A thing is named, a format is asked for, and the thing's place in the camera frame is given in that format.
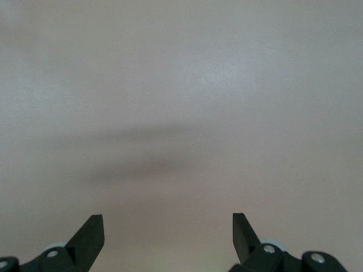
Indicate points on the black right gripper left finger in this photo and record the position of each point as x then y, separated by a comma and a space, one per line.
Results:
85, 243

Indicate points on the brown table cover mat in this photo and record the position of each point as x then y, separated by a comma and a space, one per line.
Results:
181, 85

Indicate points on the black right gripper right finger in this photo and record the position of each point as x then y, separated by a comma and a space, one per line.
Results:
244, 243

